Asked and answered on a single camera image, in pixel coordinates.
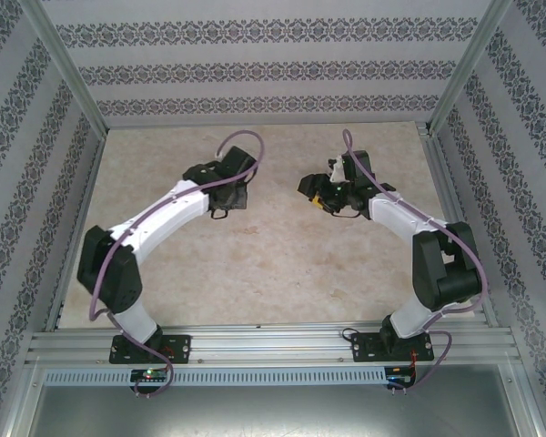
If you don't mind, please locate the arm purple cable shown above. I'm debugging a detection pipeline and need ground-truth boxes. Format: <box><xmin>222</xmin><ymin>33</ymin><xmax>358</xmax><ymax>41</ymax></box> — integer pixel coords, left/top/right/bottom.
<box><xmin>341</xmin><ymin>128</ymin><xmax>490</xmax><ymax>392</ymax></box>
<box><xmin>88</xmin><ymin>129</ymin><xmax>267</xmax><ymax>400</ymax></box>

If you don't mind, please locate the aluminium corner post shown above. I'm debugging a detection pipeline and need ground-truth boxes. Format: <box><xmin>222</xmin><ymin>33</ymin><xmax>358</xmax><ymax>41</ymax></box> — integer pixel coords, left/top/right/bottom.
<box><xmin>427</xmin><ymin>0</ymin><xmax>513</xmax><ymax>133</ymax></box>
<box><xmin>25</xmin><ymin>0</ymin><xmax>109</xmax><ymax>133</ymax></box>

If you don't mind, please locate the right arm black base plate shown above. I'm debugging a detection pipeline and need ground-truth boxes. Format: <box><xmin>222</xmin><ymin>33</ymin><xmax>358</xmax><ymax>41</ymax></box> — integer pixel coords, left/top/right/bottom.
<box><xmin>349</xmin><ymin>330</ymin><xmax>436</xmax><ymax>364</ymax></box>

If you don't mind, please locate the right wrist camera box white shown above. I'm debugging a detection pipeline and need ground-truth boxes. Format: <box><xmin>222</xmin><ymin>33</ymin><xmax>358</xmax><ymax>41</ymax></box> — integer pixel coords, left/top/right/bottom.
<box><xmin>327</xmin><ymin>156</ymin><xmax>349</xmax><ymax>184</ymax></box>

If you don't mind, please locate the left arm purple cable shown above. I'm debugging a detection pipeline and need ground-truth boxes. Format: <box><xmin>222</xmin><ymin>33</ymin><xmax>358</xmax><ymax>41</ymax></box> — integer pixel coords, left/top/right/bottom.
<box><xmin>88</xmin><ymin>129</ymin><xmax>267</xmax><ymax>400</ymax></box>

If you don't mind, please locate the circuit board with blue light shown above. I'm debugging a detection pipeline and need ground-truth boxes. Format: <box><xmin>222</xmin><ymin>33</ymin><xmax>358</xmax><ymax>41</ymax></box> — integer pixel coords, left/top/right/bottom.
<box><xmin>385</xmin><ymin>366</ymin><xmax>418</xmax><ymax>388</ymax></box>

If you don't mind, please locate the circuit board with green light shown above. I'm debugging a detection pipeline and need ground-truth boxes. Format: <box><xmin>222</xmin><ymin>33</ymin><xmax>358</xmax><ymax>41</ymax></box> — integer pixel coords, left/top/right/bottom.
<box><xmin>130</xmin><ymin>368</ymin><xmax>170</xmax><ymax>382</ymax></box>

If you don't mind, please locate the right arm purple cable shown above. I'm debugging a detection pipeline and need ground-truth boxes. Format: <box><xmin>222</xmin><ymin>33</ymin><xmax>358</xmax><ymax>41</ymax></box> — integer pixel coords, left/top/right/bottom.
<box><xmin>341</xmin><ymin>128</ymin><xmax>490</xmax><ymax>392</ymax></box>

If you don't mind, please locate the aluminium side rail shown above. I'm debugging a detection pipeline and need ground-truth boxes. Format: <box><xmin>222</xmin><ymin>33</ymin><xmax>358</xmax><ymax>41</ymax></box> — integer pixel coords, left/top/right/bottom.
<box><xmin>416</xmin><ymin>121</ymin><xmax>500</xmax><ymax>328</ymax></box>
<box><xmin>43</xmin><ymin>129</ymin><xmax>108</xmax><ymax>332</ymax></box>

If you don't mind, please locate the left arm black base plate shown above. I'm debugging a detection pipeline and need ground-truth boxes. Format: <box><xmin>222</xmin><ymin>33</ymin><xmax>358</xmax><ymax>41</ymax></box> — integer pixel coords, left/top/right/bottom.
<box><xmin>108</xmin><ymin>334</ymin><xmax>193</xmax><ymax>365</ymax></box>

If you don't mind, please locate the aluminium mounting rail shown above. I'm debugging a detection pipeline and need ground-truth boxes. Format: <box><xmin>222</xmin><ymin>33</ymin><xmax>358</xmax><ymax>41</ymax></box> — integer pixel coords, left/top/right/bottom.
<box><xmin>25</xmin><ymin>320</ymin><xmax>522</xmax><ymax>366</ymax></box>

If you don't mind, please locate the slotted grey cable duct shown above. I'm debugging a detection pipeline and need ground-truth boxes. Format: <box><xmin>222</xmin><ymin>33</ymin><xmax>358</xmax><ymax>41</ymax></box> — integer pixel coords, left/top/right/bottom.
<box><xmin>43</xmin><ymin>367</ymin><xmax>389</xmax><ymax>387</ymax></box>

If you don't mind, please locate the grey metal panel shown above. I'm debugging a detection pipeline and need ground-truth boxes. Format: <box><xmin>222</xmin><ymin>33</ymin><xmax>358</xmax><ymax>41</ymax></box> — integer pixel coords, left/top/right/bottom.
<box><xmin>26</xmin><ymin>384</ymin><xmax>529</xmax><ymax>437</ymax></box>

